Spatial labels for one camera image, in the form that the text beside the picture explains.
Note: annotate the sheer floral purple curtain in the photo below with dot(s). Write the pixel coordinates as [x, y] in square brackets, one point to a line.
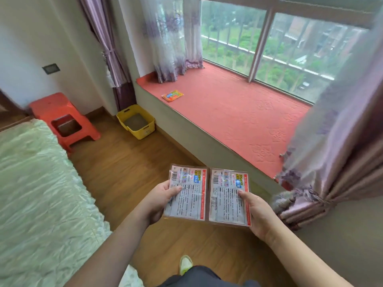
[173, 35]
[338, 140]

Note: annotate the person's left thumb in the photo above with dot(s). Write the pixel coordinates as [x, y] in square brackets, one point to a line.
[174, 191]

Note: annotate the grey wall switch plate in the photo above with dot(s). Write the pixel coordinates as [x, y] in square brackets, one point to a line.
[51, 69]

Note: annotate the red plastic stool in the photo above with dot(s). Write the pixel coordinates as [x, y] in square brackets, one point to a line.
[64, 121]

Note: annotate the person's right forearm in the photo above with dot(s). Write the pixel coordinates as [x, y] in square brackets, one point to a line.
[302, 257]

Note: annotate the aluminium window frame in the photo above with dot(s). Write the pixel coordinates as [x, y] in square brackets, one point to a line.
[263, 41]

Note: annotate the pale green bedspread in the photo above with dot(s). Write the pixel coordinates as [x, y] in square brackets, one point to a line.
[42, 206]

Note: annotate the red window seat mat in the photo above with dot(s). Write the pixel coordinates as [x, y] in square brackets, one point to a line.
[227, 116]

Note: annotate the person's left forearm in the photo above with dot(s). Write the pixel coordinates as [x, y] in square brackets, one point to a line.
[112, 251]

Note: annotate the clear printed sachet packet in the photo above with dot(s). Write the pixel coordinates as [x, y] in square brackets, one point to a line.
[229, 197]
[185, 194]

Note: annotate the person's left hand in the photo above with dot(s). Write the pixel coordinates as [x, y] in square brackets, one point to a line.
[154, 204]

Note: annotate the dark wooden furniture edge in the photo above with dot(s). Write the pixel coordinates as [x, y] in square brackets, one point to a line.
[10, 112]

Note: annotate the person's grey trouser leg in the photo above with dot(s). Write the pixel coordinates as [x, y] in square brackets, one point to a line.
[203, 277]

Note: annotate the solid purple drape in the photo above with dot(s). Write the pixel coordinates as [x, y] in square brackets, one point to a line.
[110, 53]

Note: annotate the orange sachet packet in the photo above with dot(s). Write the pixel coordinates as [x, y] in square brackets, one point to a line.
[172, 95]

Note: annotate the person's right thumb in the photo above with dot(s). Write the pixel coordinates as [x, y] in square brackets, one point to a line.
[244, 196]

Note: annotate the person's green shoe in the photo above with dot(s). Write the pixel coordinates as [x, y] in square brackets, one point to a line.
[185, 264]

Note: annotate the yellow plastic basket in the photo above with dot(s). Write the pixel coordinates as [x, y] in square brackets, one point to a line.
[136, 121]

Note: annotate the person's right hand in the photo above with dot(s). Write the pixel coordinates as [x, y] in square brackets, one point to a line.
[259, 216]

